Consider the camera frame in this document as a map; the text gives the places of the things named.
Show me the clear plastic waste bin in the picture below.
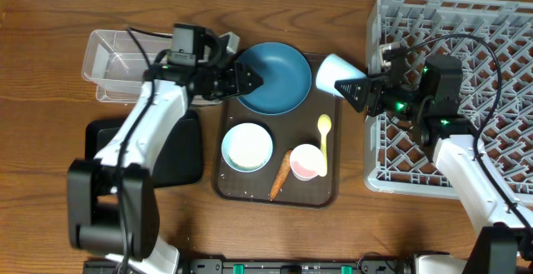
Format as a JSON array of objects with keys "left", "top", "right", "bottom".
[{"left": 82, "top": 29, "right": 171, "bottom": 104}]

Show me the orange carrot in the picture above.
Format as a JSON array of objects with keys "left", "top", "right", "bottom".
[{"left": 269, "top": 150, "right": 292, "bottom": 202}]

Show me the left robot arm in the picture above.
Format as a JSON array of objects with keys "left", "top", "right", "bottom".
[{"left": 67, "top": 62, "right": 263, "bottom": 273}]

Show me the light blue cup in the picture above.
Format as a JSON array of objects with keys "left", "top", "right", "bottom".
[{"left": 316, "top": 54, "right": 366, "bottom": 97}]

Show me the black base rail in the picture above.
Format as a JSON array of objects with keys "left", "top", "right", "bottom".
[{"left": 82, "top": 252, "right": 459, "bottom": 274}]

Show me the light blue rice bowl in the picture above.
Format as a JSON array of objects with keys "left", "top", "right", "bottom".
[{"left": 221, "top": 122, "right": 273, "bottom": 172}]

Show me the grey dishwasher rack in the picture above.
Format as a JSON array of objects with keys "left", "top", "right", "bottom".
[{"left": 364, "top": 0, "right": 532, "bottom": 204}]

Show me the dark blue plate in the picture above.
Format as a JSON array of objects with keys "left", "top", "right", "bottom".
[{"left": 238, "top": 42, "right": 312, "bottom": 116}]

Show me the yellow plastic spoon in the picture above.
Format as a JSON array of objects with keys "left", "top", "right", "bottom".
[{"left": 317, "top": 114, "right": 331, "bottom": 177}]

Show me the pink white cup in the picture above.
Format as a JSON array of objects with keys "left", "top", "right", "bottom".
[{"left": 290, "top": 144, "right": 324, "bottom": 182}]

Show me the brown serving tray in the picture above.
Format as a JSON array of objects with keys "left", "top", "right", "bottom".
[{"left": 211, "top": 52, "right": 344, "bottom": 209}]

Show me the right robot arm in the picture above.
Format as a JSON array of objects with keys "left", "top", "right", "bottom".
[{"left": 334, "top": 47, "right": 532, "bottom": 273}]

